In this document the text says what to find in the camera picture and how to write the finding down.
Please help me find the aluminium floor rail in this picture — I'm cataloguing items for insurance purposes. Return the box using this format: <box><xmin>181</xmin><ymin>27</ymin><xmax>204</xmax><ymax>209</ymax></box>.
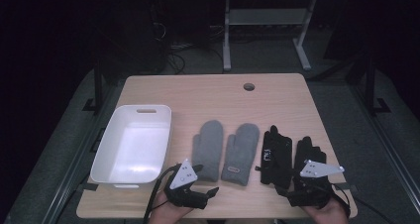
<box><xmin>42</xmin><ymin>81</ymin><xmax>127</xmax><ymax>224</ymax></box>
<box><xmin>349</xmin><ymin>84</ymin><xmax>420</xmax><ymax>216</ymax></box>

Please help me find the plain grey mitten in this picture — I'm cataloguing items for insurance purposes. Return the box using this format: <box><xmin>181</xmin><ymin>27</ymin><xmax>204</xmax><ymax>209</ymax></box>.
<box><xmin>191</xmin><ymin>119</ymin><xmax>225</xmax><ymax>182</ymax></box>

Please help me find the person's right hand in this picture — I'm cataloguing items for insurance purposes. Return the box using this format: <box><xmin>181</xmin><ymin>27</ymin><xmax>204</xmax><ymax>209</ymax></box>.
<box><xmin>301</xmin><ymin>197</ymin><xmax>350</xmax><ymax>224</ymax></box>

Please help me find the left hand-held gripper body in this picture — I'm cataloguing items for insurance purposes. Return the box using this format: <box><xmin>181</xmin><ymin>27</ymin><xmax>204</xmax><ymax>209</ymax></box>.
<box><xmin>163</xmin><ymin>159</ymin><xmax>212</xmax><ymax>210</ymax></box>

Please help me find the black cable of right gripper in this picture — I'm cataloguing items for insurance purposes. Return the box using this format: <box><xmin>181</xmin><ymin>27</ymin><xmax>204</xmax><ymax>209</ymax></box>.
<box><xmin>331</xmin><ymin>182</ymin><xmax>395</xmax><ymax>224</ymax></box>

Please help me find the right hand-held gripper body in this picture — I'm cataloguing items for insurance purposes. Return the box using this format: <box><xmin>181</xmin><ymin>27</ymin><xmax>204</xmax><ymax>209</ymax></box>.
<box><xmin>286</xmin><ymin>159</ymin><xmax>346</xmax><ymax>209</ymax></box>

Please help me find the black metal stand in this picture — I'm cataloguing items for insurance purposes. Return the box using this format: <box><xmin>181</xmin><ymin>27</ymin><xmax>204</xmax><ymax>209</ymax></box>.
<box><xmin>361</xmin><ymin>52</ymin><xmax>392</xmax><ymax>115</ymax></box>
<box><xmin>81</xmin><ymin>56</ymin><xmax>107</xmax><ymax>114</ymax></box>

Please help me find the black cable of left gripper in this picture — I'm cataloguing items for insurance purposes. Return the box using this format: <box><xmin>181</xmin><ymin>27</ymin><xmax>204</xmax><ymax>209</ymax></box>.
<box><xmin>143</xmin><ymin>164</ymin><xmax>182</xmax><ymax>224</ymax></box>

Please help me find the black glove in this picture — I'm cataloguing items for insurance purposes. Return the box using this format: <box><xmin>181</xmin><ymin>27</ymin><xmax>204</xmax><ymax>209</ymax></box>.
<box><xmin>255</xmin><ymin>124</ymin><xmax>294</xmax><ymax>190</ymax></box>
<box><xmin>292</xmin><ymin>136</ymin><xmax>331</xmax><ymax>192</ymax></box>

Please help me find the black computer tower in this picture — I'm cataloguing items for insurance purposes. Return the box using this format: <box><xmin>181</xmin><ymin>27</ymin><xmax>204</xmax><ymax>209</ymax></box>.
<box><xmin>98</xmin><ymin>0</ymin><xmax>170</xmax><ymax>75</ymax></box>

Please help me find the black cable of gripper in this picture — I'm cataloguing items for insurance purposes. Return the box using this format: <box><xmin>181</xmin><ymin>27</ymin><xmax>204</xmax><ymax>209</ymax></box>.
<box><xmin>143</xmin><ymin>164</ymin><xmax>182</xmax><ymax>224</ymax></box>
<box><xmin>331</xmin><ymin>182</ymin><xmax>395</xmax><ymax>224</ymax></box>

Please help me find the person's left hand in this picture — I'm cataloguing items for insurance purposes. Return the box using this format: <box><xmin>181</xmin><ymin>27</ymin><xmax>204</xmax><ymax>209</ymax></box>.
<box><xmin>149</xmin><ymin>190</ymin><xmax>195</xmax><ymax>224</ymax></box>

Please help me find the tangle of floor cables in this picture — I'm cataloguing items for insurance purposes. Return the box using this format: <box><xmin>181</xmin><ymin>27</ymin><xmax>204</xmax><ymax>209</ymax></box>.
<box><xmin>166</xmin><ymin>25</ymin><xmax>226</xmax><ymax>75</ymax></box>

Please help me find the grey metal desk frame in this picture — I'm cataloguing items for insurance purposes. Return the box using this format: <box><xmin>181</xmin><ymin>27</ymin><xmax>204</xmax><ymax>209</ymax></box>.
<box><xmin>222</xmin><ymin>0</ymin><xmax>319</xmax><ymax>72</ymax></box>

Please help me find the white plastic bin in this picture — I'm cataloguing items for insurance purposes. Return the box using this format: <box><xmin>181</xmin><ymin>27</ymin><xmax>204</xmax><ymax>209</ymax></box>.
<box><xmin>89</xmin><ymin>104</ymin><xmax>173</xmax><ymax>189</ymax></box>

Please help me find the grey mitten with label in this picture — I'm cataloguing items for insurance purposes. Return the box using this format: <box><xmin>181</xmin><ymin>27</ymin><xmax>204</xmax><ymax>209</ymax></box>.
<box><xmin>220</xmin><ymin>122</ymin><xmax>261</xmax><ymax>187</ymax></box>

